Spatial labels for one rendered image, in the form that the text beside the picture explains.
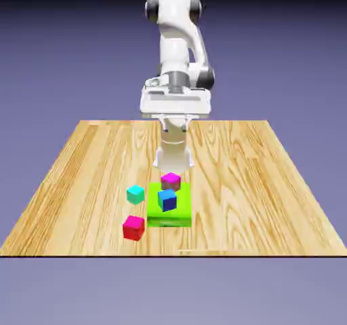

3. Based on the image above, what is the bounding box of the small blue cube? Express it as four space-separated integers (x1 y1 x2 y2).
157 189 178 212

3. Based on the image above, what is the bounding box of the large green box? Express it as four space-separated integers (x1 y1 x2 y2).
146 181 193 229

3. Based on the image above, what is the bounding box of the small cyan cube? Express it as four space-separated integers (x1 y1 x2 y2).
125 184 146 206

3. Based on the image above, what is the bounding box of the small magenta cube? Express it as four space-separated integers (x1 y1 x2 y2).
160 172 182 192

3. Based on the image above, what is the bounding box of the small red cube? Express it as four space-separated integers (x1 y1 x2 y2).
122 214 146 242

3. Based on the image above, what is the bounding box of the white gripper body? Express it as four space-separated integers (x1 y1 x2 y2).
140 85 212 120

